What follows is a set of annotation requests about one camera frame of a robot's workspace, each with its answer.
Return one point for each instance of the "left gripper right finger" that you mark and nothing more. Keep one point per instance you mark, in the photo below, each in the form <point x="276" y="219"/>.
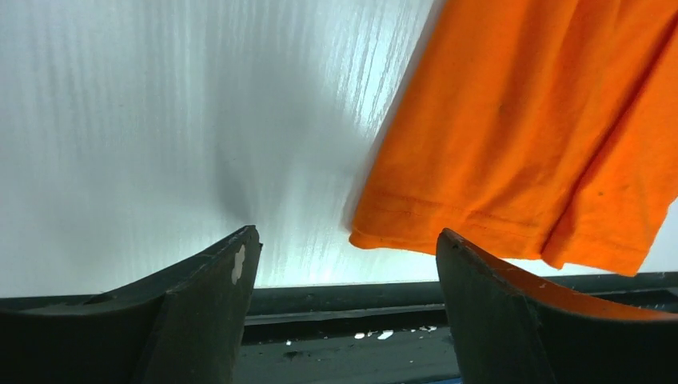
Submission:
<point x="511" y="326"/>

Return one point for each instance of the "orange t shirt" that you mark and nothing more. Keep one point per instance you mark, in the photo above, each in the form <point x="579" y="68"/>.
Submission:
<point x="539" y="130"/>

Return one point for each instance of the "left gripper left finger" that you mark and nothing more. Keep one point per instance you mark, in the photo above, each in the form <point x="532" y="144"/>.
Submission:
<point x="182" y="324"/>

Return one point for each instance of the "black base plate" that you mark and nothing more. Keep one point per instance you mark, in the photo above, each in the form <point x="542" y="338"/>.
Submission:
<point x="395" y="333"/>

